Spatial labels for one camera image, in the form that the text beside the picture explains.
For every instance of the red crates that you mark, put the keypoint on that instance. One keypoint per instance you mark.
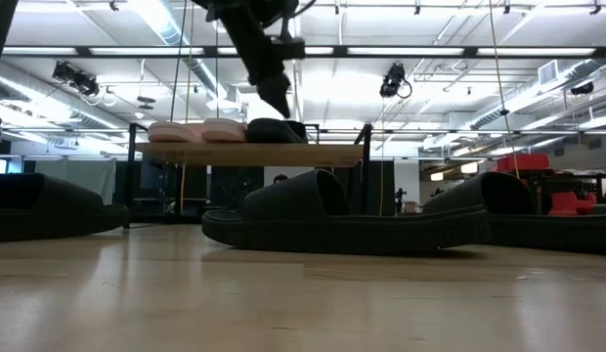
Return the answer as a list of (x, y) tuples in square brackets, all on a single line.
[(523, 162)]

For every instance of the black ceiling fixture cluster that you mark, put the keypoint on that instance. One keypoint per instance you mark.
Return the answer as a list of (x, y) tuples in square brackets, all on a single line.
[(75, 78)]

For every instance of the grey curtain screen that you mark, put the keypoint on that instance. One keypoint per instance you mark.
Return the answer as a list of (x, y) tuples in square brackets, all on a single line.
[(75, 178)]

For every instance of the wooden shelf with black legs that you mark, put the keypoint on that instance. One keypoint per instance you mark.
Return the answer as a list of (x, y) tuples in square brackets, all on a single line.
[(259, 154)]

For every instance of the person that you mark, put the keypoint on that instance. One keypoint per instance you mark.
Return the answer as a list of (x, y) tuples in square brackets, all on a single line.
[(280, 179)]

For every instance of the red chairs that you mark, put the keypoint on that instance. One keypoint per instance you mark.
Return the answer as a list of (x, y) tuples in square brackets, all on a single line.
[(567, 203)]

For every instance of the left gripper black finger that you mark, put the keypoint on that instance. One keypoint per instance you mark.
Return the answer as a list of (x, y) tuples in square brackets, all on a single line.
[(278, 95)]

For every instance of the black hanging spotlight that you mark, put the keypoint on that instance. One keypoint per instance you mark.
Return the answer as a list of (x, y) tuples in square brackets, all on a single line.
[(392, 80)]

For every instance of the black slide sandal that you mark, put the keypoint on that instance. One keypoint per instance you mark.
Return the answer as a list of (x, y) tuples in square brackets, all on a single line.
[(273, 132), (49, 210), (332, 230), (552, 230)]

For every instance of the black overhead light bar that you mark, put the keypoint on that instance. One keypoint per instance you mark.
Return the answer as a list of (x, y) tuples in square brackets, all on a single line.
[(471, 51)]

